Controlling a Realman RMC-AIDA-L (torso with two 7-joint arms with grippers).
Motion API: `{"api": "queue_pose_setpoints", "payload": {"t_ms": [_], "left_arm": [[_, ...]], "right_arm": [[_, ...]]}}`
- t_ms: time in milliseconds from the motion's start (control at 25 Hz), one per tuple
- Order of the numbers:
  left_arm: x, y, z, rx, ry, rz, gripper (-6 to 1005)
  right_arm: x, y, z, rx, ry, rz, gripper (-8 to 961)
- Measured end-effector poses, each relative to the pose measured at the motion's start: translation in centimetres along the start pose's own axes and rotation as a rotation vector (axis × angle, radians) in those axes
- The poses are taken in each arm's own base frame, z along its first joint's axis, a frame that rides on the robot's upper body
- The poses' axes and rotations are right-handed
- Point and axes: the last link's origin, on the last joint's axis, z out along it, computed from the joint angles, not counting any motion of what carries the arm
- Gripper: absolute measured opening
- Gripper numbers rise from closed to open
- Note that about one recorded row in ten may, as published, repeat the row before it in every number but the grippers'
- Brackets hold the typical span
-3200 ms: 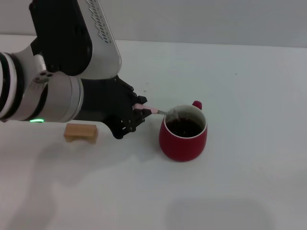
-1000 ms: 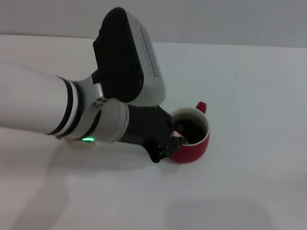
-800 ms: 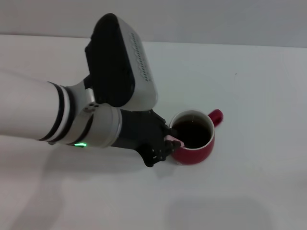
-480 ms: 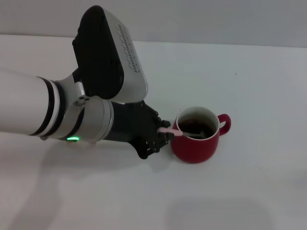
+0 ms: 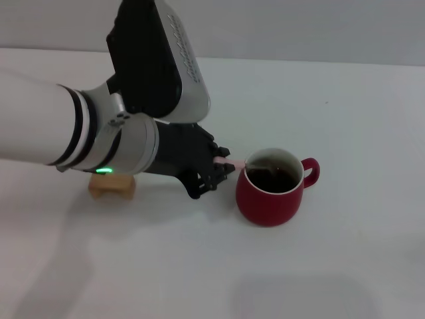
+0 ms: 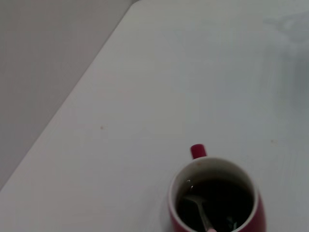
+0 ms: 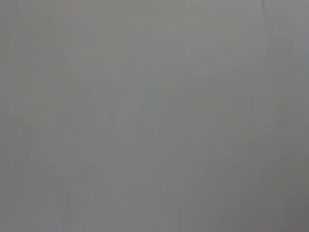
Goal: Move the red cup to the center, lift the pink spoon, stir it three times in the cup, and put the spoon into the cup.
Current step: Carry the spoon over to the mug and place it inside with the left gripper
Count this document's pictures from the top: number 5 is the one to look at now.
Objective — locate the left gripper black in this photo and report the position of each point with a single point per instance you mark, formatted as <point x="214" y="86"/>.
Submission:
<point x="182" y="149"/>

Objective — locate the red ceramic cup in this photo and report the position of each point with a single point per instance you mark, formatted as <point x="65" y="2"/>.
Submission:
<point x="269" y="207"/>

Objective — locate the dark coffee liquid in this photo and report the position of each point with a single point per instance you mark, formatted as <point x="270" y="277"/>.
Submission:
<point x="282" y="179"/>

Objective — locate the notched plain wooden block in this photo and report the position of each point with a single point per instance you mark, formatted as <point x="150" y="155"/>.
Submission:
<point x="113" y="187"/>

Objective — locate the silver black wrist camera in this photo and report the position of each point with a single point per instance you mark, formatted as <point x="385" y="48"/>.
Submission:
<point x="156" y="66"/>

